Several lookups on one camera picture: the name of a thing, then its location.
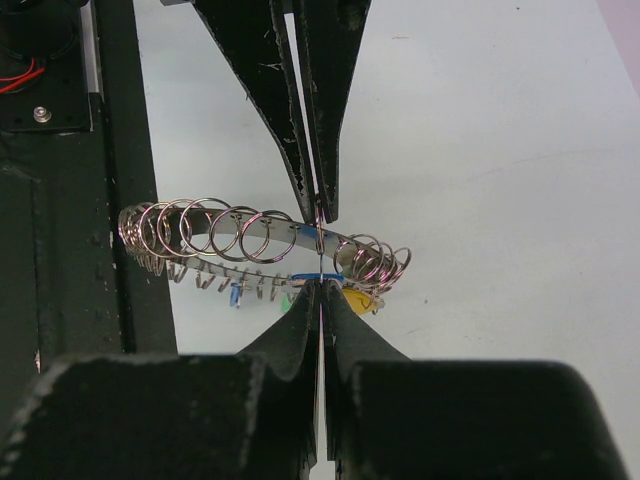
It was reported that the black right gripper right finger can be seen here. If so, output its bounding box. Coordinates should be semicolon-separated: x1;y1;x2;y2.
321;281;627;479

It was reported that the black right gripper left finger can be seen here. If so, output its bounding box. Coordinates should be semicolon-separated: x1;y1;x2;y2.
1;280;320;479

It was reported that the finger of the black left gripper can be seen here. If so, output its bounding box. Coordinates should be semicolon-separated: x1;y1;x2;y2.
293;0;371;223
193;0;316;225

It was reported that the metal band with key rings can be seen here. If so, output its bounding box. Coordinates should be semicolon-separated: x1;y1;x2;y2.
118;197;412;307

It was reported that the green plastic key tag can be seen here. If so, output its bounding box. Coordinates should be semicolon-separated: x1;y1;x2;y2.
280;294;297;313

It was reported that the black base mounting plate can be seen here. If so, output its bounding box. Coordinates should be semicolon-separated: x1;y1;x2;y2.
1;1;176;372

